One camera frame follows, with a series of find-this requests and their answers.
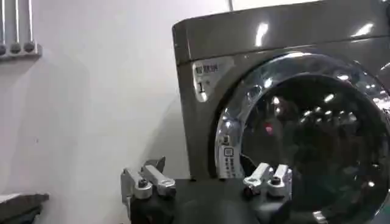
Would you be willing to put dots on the wall pipe bracket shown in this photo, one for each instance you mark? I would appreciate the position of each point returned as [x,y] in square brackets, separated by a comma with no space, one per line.
[16,30]

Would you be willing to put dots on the white label sticker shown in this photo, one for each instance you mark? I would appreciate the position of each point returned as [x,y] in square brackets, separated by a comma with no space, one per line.
[207,77]

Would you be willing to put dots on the grey dryer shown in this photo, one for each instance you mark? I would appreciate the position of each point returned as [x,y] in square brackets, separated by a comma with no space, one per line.
[210,100]

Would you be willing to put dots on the round glass dryer door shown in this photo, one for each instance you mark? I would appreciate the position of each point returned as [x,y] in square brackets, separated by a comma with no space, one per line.
[304,137]

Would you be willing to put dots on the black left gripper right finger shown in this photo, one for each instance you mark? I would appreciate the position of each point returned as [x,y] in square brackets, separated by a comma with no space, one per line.
[268,179]

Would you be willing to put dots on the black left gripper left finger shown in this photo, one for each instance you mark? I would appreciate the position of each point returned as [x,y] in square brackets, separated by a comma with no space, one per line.
[152,181]

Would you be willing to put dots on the dark grey ledge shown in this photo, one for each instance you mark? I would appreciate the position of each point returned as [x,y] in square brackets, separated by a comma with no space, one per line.
[19,207]

